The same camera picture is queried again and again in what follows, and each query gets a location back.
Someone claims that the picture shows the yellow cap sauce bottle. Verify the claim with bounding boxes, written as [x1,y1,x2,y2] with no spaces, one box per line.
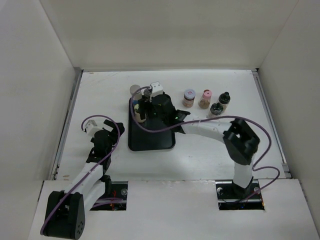
[134,104,147,123]

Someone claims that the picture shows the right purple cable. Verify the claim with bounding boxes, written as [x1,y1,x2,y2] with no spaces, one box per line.
[131,86,281,202]

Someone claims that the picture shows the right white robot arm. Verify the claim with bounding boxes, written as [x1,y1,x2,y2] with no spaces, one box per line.
[136,93,260,199]

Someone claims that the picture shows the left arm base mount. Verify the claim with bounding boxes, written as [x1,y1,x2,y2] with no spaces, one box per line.
[90,181,128,211]

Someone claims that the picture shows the pink cap spice bottle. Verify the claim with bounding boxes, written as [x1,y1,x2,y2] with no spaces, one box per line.
[198,89,212,109]

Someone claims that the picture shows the black knob cap bottle rear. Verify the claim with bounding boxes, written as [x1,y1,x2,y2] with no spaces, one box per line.
[218,91,231,113]

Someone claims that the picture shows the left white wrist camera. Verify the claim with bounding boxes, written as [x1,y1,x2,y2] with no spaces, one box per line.
[84,119,100,137]

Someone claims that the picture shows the black knob cap bottle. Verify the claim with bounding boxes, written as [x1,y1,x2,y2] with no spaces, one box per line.
[207,102,224,119]
[218,91,231,113]

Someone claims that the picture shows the black knob cap bottle front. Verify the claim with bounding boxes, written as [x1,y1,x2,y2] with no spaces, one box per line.
[207,102,224,119]

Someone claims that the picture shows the clear dome cap spice bottle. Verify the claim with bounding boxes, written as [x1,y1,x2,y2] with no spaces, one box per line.
[143,88,152,99]

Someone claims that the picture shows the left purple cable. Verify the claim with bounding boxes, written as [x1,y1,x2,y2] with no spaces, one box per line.
[39,114,123,235]

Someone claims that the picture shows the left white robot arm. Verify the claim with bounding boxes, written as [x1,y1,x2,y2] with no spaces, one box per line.
[40,116,125,240]

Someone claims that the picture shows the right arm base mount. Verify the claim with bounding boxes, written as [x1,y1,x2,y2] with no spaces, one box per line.
[215,180,265,211]

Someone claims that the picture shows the blue label silver cap bottle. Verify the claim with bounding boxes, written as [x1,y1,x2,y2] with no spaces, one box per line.
[129,84,143,106]

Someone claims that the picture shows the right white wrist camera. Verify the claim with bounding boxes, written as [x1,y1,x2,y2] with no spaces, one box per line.
[150,81,164,98]

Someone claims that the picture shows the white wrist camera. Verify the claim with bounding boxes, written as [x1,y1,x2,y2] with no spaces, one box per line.
[150,81,164,98]
[84,119,100,137]

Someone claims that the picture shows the purple cable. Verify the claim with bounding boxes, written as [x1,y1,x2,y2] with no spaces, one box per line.
[39,114,123,235]
[131,86,281,202]

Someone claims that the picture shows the black rectangular plastic tray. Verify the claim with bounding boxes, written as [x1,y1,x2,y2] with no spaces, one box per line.
[128,97,176,152]

